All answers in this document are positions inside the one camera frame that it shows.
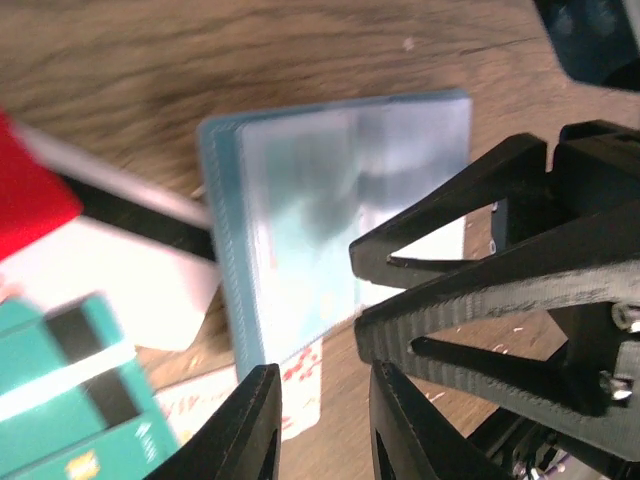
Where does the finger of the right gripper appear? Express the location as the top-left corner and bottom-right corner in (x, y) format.
(355, 214), (639, 460)

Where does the white card red pattern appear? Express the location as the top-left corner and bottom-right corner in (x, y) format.
(155, 340), (322, 444)

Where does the blue leather card holder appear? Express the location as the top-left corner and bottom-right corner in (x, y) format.
(198, 89), (472, 377)

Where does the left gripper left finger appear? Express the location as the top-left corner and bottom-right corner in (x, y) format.
(147, 364), (282, 480)

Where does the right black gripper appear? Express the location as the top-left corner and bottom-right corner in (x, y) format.
(349, 120), (639, 288)

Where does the white card black stripe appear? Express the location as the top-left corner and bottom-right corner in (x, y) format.
(1, 120), (220, 351)

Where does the red card lower left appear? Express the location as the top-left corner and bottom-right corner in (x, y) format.
(1, 115), (83, 259)

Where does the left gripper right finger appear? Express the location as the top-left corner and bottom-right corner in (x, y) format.
(369, 361), (509, 480)

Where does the teal vertical card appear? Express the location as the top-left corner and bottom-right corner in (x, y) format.
(1, 295), (179, 479)

